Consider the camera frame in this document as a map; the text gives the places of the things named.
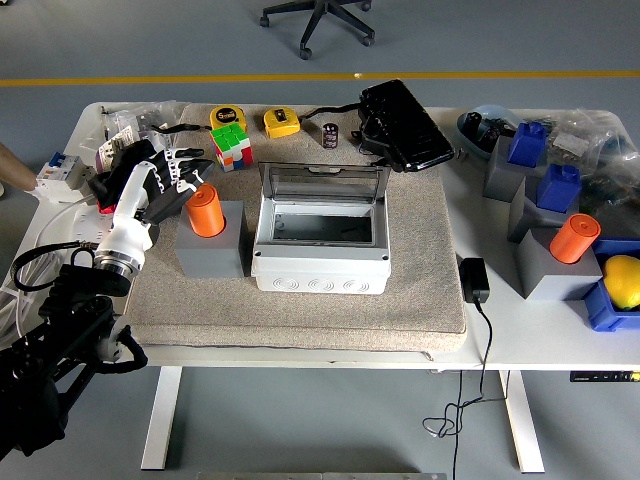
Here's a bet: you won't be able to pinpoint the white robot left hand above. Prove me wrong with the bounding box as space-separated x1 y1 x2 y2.
95 147 217 265

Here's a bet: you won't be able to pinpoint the orange cylinder battery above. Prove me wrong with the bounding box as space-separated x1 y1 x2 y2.
549 213 601 265
184 183 226 239

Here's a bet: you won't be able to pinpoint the white junction box with lid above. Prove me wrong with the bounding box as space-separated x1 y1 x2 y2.
251 160 393 295

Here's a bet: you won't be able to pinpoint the white power strip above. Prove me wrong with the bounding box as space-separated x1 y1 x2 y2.
49 207 124 261

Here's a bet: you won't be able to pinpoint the packet with white label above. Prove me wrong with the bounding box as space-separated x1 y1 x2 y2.
97 124 139 159

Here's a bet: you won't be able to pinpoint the white circuit breaker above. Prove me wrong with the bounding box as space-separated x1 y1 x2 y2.
33 151 84 205

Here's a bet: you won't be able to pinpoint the grey block with round hole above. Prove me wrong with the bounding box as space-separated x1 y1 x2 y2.
174 199 247 280

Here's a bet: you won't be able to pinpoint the clear plastic bags with hardware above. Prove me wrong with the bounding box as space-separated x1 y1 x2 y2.
99 99 179 151

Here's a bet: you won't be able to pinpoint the large colourful puzzle cube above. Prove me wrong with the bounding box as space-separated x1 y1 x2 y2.
209 123 255 173

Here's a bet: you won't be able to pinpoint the round yellow tape measure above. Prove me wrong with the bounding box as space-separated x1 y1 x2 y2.
208 105 247 132

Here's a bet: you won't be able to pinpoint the squarish yellow tape measure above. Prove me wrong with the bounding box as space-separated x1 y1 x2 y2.
263 106 302 140

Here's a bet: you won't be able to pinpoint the grey-brown mat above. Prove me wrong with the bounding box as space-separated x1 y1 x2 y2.
122 103 470 354

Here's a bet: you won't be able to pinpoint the black office chair base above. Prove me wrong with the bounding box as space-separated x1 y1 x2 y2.
259 0 376 61

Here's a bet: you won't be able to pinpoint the light blue bowl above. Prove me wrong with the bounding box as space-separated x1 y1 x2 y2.
455 103 521 161

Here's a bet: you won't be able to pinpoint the black power adapter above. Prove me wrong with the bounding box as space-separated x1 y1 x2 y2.
458 256 492 304

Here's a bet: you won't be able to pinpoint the grey holder block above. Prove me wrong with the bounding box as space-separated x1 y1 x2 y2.
516 228 604 302
507 174 584 245
482 133 549 204

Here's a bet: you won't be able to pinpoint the blue bottle-shaped block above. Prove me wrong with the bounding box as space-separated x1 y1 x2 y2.
535 163 583 214
507 121 550 169

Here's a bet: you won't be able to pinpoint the white table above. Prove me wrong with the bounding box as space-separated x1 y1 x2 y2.
0 102 640 474

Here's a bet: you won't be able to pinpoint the small clear packet of parts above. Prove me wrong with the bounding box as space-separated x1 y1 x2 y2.
551 130 592 164

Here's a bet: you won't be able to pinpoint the clear plastic bag with parts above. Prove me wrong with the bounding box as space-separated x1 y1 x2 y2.
519 108 640 241

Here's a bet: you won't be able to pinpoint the blue plastic bin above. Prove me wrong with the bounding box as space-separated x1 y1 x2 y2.
582 238 640 332

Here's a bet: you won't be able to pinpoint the black table control panel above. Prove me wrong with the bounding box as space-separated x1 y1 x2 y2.
569 370 640 384

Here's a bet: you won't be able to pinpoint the yellow lemon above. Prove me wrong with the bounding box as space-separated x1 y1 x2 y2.
601 254 640 311

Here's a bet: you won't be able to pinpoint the black tape measure strap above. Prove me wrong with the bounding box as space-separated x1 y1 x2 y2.
149 122 214 135

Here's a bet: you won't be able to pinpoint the white power strip cable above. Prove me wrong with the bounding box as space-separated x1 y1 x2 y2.
0 197 96 347

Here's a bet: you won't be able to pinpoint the glossy black case with strap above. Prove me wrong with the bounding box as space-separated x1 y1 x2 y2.
302 78 456 174

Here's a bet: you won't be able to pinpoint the black adapter cord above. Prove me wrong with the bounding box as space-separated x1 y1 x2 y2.
421 298 511 480

